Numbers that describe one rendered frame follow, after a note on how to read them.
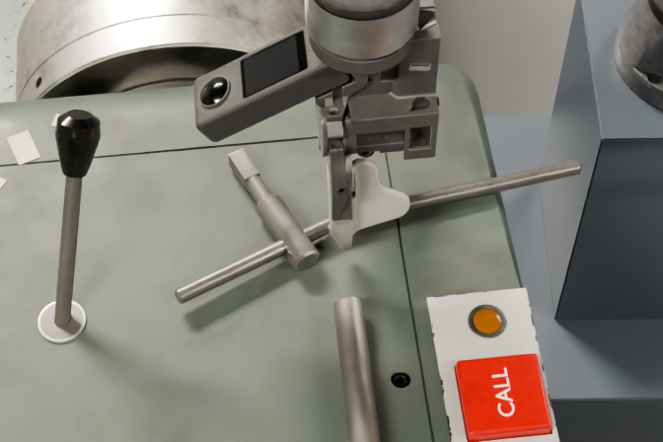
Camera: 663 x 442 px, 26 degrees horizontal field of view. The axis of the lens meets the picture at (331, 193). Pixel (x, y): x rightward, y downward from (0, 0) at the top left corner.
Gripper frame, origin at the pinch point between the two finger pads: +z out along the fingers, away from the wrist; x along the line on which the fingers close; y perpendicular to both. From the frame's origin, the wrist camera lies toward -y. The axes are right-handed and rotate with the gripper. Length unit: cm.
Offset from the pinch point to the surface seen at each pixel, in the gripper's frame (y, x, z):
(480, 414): 8.5, -19.5, 0.7
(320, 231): -1.1, -3.1, 0.4
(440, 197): 8.5, -0.8, 0.7
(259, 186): -5.4, 1.3, 0.1
